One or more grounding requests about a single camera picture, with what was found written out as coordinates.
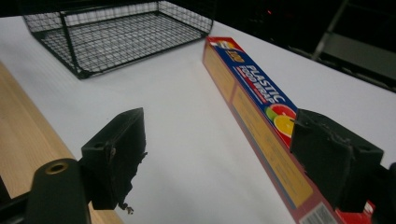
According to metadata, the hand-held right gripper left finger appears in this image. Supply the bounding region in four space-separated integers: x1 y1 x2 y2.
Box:
80 107 148 216

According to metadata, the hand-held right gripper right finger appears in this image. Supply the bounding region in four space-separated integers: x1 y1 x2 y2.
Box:
290 108 385 214

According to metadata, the long plastic wrap box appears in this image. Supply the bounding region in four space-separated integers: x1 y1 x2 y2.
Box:
202 36 376 224

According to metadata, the black wire mesh basket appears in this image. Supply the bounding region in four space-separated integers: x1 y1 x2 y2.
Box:
19 0 215 80

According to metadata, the grey metal stand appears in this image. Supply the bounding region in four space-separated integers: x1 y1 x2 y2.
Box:
288 0 396 93

